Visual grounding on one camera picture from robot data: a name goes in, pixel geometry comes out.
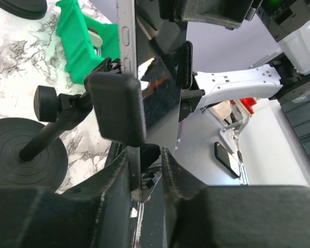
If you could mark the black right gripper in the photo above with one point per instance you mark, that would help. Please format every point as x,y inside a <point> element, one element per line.
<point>279,17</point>

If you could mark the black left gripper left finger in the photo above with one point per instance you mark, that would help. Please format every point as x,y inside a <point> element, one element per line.
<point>94,213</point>

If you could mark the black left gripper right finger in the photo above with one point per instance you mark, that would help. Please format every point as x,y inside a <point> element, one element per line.
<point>198,215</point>

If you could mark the white-edged back phone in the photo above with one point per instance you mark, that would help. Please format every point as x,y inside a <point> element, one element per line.
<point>152,54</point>

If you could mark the black back phone stand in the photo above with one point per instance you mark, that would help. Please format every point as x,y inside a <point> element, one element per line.
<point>31,151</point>

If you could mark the black phone stand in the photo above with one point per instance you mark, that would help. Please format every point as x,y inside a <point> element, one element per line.
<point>31,151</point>
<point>26,9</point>

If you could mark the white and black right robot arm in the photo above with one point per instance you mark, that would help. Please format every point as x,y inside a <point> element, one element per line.
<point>284,78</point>

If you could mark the green plastic bin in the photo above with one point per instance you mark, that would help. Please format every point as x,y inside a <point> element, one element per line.
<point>72,28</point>

